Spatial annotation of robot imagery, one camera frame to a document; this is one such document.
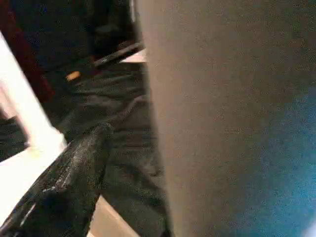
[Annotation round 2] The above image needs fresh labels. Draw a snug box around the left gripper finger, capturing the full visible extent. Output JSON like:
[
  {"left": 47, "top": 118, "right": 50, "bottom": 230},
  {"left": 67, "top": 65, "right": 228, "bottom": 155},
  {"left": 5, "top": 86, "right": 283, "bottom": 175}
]
[{"left": 0, "top": 122, "right": 115, "bottom": 237}]

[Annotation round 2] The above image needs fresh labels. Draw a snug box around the small yellow label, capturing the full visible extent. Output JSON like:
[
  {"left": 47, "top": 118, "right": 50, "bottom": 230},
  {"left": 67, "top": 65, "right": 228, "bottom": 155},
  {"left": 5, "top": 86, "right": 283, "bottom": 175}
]
[{"left": 66, "top": 71, "right": 81, "bottom": 81}]

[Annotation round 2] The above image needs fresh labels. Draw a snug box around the white plastic table leg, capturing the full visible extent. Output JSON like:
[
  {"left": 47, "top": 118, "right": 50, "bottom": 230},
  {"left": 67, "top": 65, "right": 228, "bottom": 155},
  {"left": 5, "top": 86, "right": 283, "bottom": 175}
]
[{"left": 134, "top": 0, "right": 316, "bottom": 237}]

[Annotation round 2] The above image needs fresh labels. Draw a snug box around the black work mat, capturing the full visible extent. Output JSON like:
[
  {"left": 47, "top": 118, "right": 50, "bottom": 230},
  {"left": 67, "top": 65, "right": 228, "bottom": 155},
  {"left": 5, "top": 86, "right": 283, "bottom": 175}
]
[{"left": 0, "top": 59, "right": 173, "bottom": 237}]

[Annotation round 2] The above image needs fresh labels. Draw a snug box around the white flat board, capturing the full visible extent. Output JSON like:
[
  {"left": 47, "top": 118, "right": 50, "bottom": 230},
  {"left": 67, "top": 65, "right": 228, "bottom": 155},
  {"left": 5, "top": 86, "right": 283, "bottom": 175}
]
[{"left": 120, "top": 48, "right": 149, "bottom": 63}]

